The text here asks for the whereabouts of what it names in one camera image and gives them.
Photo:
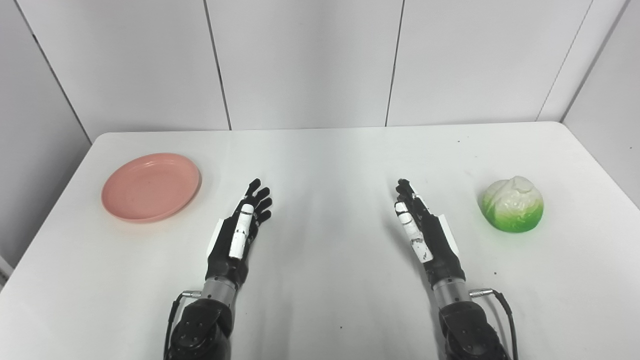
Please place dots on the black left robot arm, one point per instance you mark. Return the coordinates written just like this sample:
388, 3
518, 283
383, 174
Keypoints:
200, 330

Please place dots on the green white toy cabbage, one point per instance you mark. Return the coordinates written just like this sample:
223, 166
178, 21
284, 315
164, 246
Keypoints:
512, 207

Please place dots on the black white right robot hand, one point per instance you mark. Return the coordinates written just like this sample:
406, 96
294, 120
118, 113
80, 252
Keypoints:
440, 250

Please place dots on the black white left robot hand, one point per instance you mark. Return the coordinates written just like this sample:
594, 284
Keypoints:
227, 252

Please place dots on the pink round plate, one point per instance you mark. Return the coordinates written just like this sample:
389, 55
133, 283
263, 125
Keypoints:
150, 187

